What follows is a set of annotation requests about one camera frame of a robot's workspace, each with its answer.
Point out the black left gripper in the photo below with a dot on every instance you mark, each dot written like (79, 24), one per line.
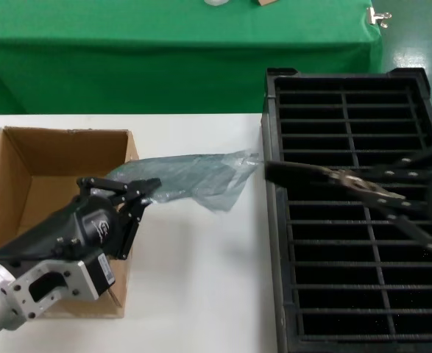
(98, 228)

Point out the translucent grey antistatic bag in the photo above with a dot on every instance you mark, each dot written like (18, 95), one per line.
(201, 176)

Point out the black graphics card silver bracket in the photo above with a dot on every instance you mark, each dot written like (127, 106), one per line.
(293, 173)

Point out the large open brown cardboard box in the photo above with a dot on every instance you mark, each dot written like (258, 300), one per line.
(35, 154)

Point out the black slotted plastic container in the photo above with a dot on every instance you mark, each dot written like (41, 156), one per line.
(274, 239)

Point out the small flat open cardboard box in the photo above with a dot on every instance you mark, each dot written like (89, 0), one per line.
(265, 2)

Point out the green tablecloth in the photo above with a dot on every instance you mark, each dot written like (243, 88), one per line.
(164, 55)

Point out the silver metal table clamp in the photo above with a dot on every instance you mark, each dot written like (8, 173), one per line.
(374, 16)

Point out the left silver wrist bracket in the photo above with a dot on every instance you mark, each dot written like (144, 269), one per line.
(72, 279)

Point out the left black camera shroud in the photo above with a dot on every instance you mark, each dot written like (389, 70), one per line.
(35, 239)

